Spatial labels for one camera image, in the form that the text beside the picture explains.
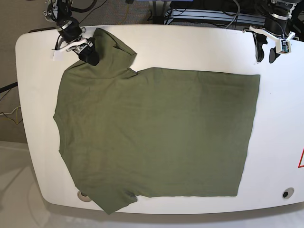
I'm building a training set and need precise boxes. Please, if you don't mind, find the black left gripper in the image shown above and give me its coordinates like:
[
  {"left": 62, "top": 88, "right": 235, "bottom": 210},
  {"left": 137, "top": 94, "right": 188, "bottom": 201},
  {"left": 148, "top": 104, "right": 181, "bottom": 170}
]
[{"left": 253, "top": 18, "right": 287, "bottom": 64}]

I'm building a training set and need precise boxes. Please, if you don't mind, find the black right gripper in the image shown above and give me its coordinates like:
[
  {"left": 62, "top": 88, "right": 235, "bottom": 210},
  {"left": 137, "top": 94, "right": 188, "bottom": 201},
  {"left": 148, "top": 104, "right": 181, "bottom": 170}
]
[{"left": 56, "top": 20, "right": 99, "bottom": 66}]

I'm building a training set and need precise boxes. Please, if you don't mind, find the olive green T-shirt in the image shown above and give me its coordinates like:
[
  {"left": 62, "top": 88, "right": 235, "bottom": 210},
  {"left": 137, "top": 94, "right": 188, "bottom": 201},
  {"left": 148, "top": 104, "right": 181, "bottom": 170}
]
[{"left": 54, "top": 28, "right": 260, "bottom": 214}]

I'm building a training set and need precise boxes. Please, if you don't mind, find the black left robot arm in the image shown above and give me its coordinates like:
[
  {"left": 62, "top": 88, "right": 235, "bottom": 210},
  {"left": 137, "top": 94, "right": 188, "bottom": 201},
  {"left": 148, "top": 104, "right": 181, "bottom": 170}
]
[{"left": 249, "top": 0, "right": 297, "bottom": 63}]

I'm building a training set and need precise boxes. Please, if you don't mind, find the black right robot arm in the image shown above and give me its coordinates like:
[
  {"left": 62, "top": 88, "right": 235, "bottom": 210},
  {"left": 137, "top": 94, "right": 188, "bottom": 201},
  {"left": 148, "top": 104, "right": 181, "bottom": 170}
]
[{"left": 43, "top": 0, "right": 99, "bottom": 66}]

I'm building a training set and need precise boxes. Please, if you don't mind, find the red triangle sticker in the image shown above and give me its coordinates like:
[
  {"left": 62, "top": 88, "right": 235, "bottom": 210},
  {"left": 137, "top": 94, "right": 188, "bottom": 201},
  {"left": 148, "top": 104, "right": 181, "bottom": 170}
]
[{"left": 298, "top": 150, "right": 304, "bottom": 168}]

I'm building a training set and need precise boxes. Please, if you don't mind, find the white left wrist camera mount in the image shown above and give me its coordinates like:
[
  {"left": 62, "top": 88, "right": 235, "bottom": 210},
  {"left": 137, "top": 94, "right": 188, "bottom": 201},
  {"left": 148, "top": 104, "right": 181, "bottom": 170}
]
[{"left": 242, "top": 26, "right": 295, "bottom": 54}]

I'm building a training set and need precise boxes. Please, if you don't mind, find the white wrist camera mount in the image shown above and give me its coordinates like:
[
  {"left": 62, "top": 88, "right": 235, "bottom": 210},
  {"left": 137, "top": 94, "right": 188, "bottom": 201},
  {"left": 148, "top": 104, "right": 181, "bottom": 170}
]
[
  {"left": 242, "top": 26, "right": 295, "bottom": 54},
  {"left": 52, "top": 37, "right": 95, "bottom": 62}
]

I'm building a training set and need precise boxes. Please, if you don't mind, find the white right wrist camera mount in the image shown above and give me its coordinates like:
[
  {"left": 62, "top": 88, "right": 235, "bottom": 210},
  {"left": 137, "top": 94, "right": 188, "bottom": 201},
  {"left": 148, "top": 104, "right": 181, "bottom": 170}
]
[{"left": 52, "top": 37, "right": 95, "bottom": 62}]

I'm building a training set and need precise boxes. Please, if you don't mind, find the yellow cable on floor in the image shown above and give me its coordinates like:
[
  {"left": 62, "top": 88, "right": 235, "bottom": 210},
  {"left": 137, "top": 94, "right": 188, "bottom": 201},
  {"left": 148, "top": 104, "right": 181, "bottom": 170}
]
[{"left": 118, "top": 0, "right": 130, "bottom": 26}]

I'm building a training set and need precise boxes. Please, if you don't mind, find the aluminium frame rail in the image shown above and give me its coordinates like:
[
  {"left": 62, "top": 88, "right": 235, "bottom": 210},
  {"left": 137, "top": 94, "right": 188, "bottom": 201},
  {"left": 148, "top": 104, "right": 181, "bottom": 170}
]
[{"left": 171, "top": 9, "right": 265, "bottom": 25}]

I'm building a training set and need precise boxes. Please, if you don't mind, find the left table cable grommet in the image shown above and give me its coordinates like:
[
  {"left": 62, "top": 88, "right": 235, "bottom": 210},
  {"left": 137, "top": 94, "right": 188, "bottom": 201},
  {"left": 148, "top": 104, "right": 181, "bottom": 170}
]
[{"left": 77, "top": 191, "right": 92, "bottom": 202}]

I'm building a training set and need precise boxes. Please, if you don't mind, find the table cable grommet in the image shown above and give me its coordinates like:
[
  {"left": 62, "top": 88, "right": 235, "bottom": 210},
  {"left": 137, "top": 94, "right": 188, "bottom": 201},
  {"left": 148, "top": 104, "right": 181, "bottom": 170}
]
[
  {"left": 282, "top": 188, "right": 295, "bottom": 200},
  {"left": 77, "top": 191, "right": 92, "bottom": 202}
]

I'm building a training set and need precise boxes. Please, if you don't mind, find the right table cable grommet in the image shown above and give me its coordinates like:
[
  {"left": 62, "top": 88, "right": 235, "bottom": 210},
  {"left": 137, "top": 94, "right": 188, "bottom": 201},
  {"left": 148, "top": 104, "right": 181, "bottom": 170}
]
[{"left": 282, "top": 188, "right": 295, "bottom": 200}]

